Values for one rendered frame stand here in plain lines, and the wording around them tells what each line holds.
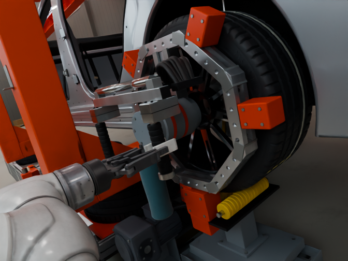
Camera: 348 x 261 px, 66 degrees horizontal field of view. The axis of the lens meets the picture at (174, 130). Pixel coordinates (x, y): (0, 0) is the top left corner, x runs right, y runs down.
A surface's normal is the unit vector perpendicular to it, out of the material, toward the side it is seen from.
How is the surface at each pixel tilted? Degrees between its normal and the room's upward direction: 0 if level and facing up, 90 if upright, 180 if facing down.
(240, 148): 90
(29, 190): 16
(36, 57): 90
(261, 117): 90
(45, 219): 22
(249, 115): 90
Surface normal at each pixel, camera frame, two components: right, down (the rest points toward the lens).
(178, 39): -0.75, 0.32
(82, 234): 0.59, -0.80
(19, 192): -0.10, -0.90
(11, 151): 0.62, 0.03
